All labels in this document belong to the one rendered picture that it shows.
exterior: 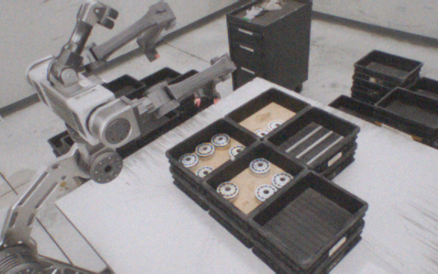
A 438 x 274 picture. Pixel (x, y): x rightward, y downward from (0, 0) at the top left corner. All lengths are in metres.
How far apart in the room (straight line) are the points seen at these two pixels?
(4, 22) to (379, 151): 3.49
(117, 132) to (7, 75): 3.28
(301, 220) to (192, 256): 0.51
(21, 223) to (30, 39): 2.95
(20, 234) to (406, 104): 2.48
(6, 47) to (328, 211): 3.51
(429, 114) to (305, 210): 1.47
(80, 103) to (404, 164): 1.62
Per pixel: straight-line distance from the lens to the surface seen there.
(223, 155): 2.05
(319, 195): 1.85
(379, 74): 3.23
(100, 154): 1.64
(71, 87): 1.45
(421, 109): 3.05
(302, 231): 1.72
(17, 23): 4.43
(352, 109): 3.33
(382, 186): 2.12
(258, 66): 3.46
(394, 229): 1.96
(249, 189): 1.86
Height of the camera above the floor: 2.20
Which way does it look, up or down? 39 degrees down
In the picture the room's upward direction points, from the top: 7 degrees counter-clockwise
